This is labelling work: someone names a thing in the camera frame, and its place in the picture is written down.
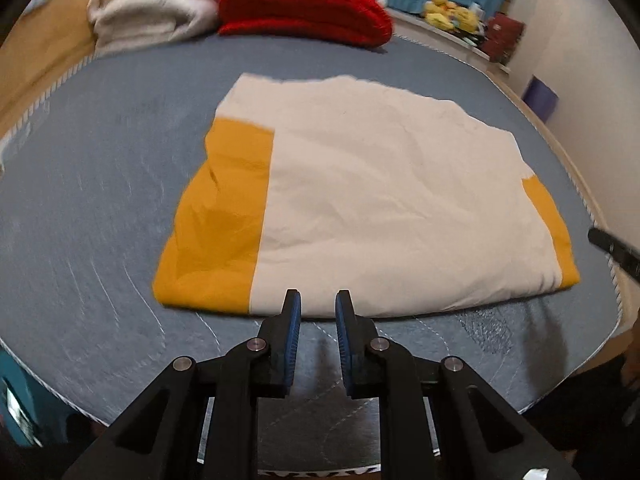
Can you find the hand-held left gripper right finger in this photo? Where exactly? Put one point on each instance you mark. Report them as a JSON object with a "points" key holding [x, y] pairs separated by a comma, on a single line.
{"points": [[345, 347]]}

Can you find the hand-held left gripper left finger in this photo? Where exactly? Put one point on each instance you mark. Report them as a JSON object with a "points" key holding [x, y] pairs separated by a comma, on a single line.
{"points": [[291, 342]]}

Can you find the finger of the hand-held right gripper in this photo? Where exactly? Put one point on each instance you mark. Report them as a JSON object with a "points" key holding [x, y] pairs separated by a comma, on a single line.
{"points": [[617, 252]]}

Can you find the cream and yellow garment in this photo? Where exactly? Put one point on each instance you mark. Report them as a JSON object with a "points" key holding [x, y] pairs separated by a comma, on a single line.
{"points": [[380, 185]]}

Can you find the purple box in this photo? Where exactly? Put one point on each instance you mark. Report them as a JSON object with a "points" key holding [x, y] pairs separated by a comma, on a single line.
{"points": [[540, 99]]}

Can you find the dark red bag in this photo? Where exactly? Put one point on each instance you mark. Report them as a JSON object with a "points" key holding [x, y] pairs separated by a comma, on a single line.
{"points": [[504, 40]]}

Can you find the grey quilted mattress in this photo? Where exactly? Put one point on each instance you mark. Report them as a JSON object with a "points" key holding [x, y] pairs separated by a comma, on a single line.
{"points": [[100, 185]]}

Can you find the yellow plush toy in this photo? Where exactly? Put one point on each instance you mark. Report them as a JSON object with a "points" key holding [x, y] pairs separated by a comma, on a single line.
{"points": [[450, 12]]}

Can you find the folded red garment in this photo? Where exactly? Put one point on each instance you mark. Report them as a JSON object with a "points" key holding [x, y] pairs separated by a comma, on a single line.
{"points": [[310, 5]]}

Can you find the folded white blanket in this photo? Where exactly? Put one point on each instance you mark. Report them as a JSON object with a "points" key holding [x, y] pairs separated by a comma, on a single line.
{"points": [[150, 5]]}

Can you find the wooden bed frame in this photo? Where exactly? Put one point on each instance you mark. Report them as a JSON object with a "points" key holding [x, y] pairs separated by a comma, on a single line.
{"points": [[550, 155]]}

